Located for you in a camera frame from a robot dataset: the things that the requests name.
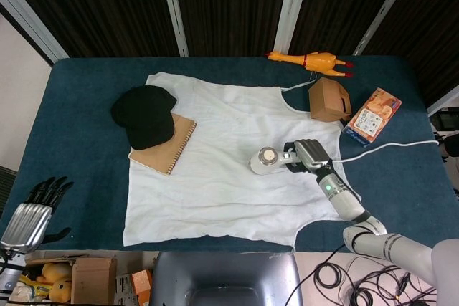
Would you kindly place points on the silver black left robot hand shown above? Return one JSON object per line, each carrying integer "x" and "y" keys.
{"x": 28, "y": 223}

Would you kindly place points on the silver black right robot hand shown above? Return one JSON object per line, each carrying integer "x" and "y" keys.
{"x": 312, "y": 153}

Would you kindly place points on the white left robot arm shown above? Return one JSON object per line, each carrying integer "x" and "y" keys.
{"x": 5, "y": 279}

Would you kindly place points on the white sleeveless shirt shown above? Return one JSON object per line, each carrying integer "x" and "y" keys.
{"x": 215, "y": 195}

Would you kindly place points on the black ribbed floor mat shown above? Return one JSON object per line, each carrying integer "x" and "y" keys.
{"x": 6, "y": 187}

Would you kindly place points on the yellow plush toy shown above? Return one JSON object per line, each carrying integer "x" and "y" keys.
{"x": 54, "y": 273}

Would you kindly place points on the small brown cardboard box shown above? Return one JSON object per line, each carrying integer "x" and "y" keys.
{"x": 328, "y": 100}

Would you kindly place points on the orange blue snack box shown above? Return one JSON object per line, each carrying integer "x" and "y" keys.
{"x": 373, "y": 116}

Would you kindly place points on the large brown cardboard carton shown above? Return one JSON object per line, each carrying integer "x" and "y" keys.
{"x": 93, "y": 281}

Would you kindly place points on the yellow rubber chicken toy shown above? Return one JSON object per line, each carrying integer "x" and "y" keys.
{"x": 319, "y": 60}

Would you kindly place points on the white printed carton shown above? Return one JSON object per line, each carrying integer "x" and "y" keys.
{"x": 125, "y": 290}

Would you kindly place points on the dark blue table cover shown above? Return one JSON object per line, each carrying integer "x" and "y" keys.
{"x": 71, "y": 105}

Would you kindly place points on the orange packet box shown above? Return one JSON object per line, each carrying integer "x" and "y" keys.
{"x": 141, "y": 284}

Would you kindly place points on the black screen device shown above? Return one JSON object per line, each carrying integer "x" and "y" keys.
{"x": 446, "y": 118}

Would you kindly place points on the brown spiral notebook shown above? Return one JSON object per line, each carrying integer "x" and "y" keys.
{"x": 172, "y": 144}

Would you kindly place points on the black baseball cap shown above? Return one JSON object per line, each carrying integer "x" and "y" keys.
{"x": 143, "y": 116}

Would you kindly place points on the silver slotted metal post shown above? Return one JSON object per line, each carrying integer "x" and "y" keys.
{"x": 292, "y": 8}
{"x": 444, "y": 100}
{"x": 174, "y": 8}
{"x": 383, "y": 12}
{"x": 32, "y": 15}

